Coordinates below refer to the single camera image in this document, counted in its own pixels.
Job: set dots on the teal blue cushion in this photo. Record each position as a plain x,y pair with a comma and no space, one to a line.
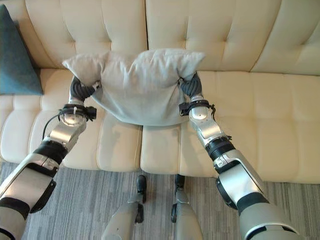
15,56

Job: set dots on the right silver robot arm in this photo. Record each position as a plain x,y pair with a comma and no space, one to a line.
232,172

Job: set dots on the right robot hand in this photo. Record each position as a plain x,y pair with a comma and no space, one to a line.
192,88

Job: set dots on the cream leather sofa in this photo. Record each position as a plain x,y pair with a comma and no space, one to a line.
235,82

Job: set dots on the right silver robot leg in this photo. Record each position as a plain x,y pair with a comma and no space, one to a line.
183,212

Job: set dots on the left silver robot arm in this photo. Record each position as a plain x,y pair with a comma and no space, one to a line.
43,160

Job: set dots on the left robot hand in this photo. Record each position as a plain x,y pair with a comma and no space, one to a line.
78,91

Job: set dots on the light grey cushion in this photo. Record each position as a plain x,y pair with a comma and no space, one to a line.
140,86

